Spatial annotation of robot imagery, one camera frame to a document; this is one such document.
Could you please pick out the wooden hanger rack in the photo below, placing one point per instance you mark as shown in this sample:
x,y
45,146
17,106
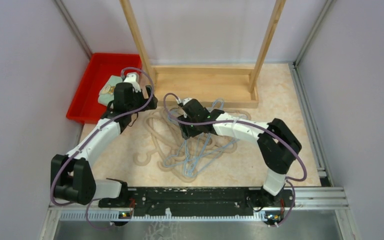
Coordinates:
x,y
237,85

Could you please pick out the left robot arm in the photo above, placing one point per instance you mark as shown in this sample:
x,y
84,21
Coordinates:
x,y
71,177

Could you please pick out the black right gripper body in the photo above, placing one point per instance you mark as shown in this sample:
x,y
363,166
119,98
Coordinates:
x,y
189,130

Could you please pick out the red plastic bin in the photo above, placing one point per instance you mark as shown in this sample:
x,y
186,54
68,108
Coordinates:
x,y
84,107

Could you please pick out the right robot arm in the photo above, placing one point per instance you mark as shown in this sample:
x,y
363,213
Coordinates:
x,y
278,145

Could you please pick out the light green printed cloth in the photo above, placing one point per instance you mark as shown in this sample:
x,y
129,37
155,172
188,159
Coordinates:
x,y
106,94

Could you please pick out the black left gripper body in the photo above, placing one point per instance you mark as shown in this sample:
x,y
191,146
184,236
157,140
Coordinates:
x,y
138,97

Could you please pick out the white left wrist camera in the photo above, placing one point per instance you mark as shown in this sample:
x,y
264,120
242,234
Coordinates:
x,y
132,78

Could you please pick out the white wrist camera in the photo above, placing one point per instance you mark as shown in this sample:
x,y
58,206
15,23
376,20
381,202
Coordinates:
x,y
186,100
132,78

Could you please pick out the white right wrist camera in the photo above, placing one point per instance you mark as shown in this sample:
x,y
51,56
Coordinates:
x,y
186,100

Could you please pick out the aluminium frame rail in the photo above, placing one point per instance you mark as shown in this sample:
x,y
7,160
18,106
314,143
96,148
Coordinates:
x,y
328,196

